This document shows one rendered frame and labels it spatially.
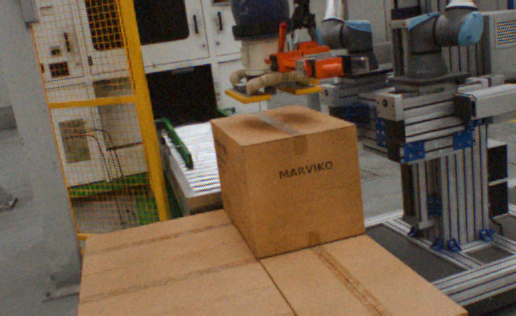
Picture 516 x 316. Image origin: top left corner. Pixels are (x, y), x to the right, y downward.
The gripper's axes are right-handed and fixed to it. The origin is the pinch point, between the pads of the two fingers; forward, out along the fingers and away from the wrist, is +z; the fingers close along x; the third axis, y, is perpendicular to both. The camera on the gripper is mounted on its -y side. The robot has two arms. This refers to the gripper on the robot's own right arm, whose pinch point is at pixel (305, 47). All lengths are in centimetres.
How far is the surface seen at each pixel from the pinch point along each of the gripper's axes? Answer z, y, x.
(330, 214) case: 54, 60, -19
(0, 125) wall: 108, -851, -303
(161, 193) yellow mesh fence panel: 75, -81, -68
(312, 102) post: 34, -61, 22
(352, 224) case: 59, 60, -11
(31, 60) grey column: -10, -76, -122
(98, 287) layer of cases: 64, 53, -100
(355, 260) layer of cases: 64, 78, -18
